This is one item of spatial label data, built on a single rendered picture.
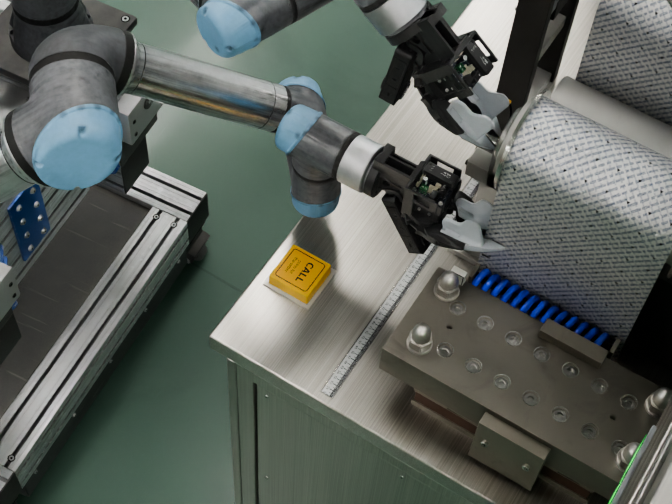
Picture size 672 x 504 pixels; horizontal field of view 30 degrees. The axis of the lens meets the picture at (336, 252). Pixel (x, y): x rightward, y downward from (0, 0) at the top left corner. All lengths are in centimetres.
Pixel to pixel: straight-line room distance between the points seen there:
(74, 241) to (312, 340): 105
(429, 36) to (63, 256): 141
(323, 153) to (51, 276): 113
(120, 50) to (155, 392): 123
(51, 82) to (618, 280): 79
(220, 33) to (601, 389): 70
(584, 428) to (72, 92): 81
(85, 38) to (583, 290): 76
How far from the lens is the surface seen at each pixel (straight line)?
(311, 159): 179
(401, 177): 174
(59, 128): 165
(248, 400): 200
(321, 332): 189
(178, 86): 183
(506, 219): 171
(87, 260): 279
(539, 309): 179
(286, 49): 341
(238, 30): 159
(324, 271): 191
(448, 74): 159
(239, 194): 312
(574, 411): 173
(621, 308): 174
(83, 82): 169
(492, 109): 168
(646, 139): 174
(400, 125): 212
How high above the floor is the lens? 256
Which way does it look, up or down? 58 degrees down
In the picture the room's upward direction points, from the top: 5 degrees clockwise
